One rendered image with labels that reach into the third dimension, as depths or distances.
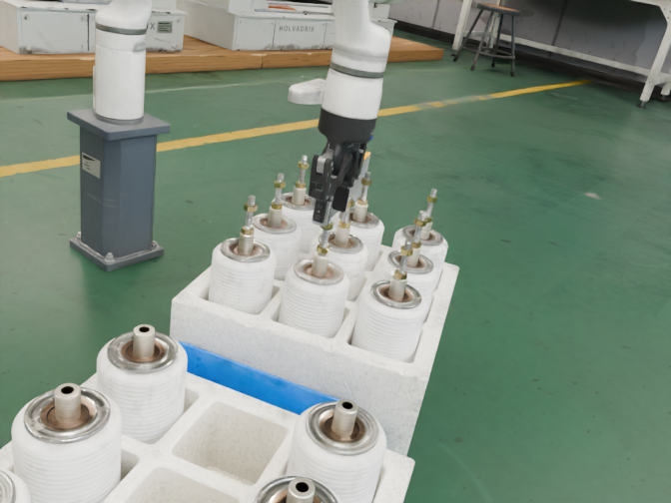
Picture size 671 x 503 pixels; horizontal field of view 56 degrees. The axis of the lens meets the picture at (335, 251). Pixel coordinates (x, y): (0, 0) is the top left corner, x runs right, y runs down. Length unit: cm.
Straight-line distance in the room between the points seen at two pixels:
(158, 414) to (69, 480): 13
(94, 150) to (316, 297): 63
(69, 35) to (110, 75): 169
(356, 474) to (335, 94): 45
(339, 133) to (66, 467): 49
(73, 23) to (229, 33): 91
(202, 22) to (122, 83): 244
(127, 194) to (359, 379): 67
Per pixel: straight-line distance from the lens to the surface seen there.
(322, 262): 91
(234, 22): 354
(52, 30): 295
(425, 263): 102
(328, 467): 64
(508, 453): 111
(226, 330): 95
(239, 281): 93
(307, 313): 91
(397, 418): 93
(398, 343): 91
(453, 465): 105
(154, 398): 72
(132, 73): 131
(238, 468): 84
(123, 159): 132
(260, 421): 78
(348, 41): 80
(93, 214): 140
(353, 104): 81
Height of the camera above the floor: 69
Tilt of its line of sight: 26 degrees down
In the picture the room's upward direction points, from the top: 11 degrees clockwise
